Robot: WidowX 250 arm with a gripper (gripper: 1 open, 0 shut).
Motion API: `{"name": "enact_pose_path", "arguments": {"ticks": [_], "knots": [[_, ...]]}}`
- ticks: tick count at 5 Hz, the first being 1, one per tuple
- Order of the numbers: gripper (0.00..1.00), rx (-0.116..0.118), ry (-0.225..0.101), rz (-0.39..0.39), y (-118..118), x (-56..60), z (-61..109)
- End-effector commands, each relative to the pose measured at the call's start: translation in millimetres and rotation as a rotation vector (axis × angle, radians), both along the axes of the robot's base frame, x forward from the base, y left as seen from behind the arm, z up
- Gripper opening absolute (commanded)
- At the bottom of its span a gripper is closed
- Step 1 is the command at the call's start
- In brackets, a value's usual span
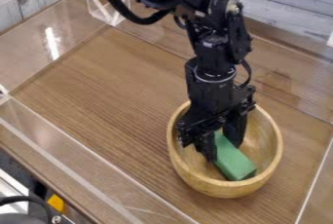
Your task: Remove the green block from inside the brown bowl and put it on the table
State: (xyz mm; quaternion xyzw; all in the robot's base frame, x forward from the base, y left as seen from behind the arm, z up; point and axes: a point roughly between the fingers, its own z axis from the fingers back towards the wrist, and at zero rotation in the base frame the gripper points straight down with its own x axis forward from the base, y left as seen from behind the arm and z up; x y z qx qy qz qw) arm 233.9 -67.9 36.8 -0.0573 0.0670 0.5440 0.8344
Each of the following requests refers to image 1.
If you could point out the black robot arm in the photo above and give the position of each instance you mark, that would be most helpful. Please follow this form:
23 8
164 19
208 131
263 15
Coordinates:
221 40

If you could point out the green rectangular block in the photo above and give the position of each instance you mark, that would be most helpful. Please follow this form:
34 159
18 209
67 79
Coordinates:
233 163

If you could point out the brown wooden bowl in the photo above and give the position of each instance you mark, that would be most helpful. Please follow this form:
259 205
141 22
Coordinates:
263 146

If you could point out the clear acrylic tray wall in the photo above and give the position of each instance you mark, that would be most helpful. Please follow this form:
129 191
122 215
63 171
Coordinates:
104 193

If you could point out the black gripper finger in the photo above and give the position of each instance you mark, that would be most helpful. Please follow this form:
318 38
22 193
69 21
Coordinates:
235 127
205 145

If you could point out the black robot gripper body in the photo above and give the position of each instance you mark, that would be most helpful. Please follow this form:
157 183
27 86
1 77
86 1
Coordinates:
215 97

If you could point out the clear acrylic corner bracket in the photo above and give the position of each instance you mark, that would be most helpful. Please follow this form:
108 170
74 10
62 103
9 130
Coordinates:
105 12

